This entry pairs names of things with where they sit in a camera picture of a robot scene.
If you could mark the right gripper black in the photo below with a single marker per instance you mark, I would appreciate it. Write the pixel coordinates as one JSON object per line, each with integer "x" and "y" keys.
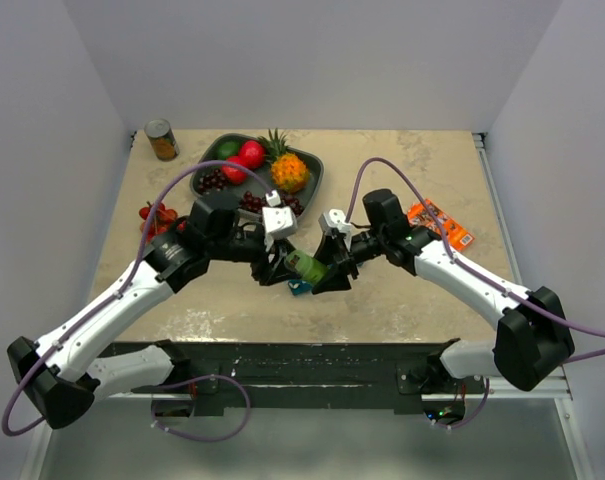
{"x": 339, "y": 251}

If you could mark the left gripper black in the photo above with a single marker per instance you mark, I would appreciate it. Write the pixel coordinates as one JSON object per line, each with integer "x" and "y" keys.
{"x": 270, "y": 272}

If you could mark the green pill bottle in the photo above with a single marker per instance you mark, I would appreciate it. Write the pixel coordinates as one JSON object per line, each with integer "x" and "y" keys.
{"x": 308, "y": 268}

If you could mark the teal five-day pill organizer strip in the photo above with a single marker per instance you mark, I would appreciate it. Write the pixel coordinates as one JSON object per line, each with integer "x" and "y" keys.
{"x": 299, "y": 287}

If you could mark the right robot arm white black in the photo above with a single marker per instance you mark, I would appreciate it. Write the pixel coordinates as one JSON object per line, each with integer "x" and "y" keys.
{"x": 528, "y": 345}

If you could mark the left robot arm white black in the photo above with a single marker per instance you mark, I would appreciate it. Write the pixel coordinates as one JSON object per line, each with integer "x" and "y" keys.
{"x": 62, "y": 372}

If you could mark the orange toy pineapple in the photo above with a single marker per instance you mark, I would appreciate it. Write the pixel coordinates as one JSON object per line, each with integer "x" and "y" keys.
{"x": 289, "y": 173}

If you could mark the red apple front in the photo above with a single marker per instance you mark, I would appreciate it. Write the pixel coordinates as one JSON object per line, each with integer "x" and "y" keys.
{"x": 233, "y": 175}

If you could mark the red apple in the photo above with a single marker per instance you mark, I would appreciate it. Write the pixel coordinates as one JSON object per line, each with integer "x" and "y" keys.
{"x": 252, "y": 154}
{"x": 233, "y": 175}

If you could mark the orange snack box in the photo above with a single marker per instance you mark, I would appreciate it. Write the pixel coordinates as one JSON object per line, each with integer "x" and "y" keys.
{"x": 459, "y": 237}

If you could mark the dark purple grape bunch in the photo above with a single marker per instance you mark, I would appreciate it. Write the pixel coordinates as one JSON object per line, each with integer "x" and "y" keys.
{"x": 213, "y": 181}

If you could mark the red apple rear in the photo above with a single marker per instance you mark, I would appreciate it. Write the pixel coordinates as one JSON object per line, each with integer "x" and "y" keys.
{"x": 252, "y": 154}

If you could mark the green lime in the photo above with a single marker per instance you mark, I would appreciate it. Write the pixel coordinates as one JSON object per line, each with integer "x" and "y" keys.
{"x": 227, "y": 150}

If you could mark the red cherry tomato bunch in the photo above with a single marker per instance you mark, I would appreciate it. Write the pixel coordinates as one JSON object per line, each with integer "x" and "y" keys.
{"x": 159, "y": 222}

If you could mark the tin can yellow label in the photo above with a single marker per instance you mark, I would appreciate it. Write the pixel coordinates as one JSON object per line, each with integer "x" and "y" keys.
{"x": 162, "y": 139}

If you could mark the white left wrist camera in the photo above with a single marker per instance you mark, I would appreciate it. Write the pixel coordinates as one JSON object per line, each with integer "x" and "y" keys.
{"x": 278, "y": 220}

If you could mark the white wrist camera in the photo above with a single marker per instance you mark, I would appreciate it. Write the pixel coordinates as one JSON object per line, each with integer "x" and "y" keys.
{"x": 278, "y": 220}
{"x": 335, "y": 219}

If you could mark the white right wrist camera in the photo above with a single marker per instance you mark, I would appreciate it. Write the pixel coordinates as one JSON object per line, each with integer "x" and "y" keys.
{"x": 335, "y": 219}

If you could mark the black table front rail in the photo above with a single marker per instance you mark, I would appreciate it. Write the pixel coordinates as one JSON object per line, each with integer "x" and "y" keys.
{"x": 212, "y": 378}

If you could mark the aluminium frame rail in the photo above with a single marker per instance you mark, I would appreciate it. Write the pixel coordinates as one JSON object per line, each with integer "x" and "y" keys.
{"x": 517, "y": 203}

